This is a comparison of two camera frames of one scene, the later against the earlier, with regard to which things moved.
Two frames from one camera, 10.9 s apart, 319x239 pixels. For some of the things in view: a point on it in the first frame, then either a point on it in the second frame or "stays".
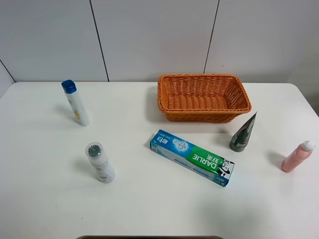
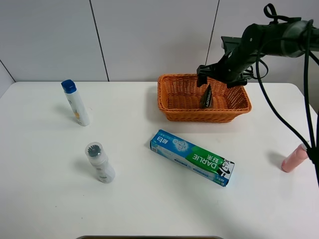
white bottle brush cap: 105,172 stays
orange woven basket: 202,98 stays
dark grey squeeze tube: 240,138 to 207,101
